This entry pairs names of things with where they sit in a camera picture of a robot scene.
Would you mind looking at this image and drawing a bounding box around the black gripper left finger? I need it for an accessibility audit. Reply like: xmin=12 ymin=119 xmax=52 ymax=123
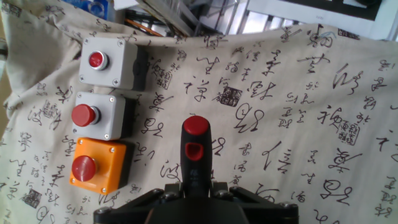
xmin=93 ymin=182 xmax=182 ymax=224

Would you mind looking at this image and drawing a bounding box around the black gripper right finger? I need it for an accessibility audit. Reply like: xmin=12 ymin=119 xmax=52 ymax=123
xmin=211 ymin=180 xmax=299 ymax=224

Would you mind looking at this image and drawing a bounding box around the black ladle with red trim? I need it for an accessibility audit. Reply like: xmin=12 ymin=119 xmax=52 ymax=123
xmin=180 ymin=115 xmax=213 ymax=197

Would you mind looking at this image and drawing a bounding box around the orange box with red button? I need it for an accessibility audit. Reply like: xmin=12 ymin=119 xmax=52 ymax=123
xmin=68 ymin=137 xmax=135 ymax=196

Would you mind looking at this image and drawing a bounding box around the grey box with mushroom button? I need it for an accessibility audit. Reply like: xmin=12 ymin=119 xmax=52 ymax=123
xmin=71 ymin=91 xmax=137 ymax=142

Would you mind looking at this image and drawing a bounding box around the calligraphy print tablecloth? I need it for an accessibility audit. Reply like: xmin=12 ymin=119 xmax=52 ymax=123
xmin=0 ymin=0 xmax=398 ymax=224

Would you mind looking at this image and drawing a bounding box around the grey box with flat button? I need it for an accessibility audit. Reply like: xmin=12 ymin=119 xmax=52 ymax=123
xmin=78 ymin=37 xmax=150 ymax=92

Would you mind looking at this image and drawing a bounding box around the orange pole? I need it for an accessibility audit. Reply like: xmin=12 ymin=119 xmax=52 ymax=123
xmin=124 ymin=17 xmax=165 ymax=38

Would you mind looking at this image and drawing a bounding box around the white monitor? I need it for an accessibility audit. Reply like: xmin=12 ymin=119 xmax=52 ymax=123
xmin=245 ymin=0 xmax=398 ymax=42

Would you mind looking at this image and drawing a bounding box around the aluminium frame bar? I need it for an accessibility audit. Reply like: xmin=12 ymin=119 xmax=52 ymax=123
xmin=136 ymin=0 xmax=196 ymax=38

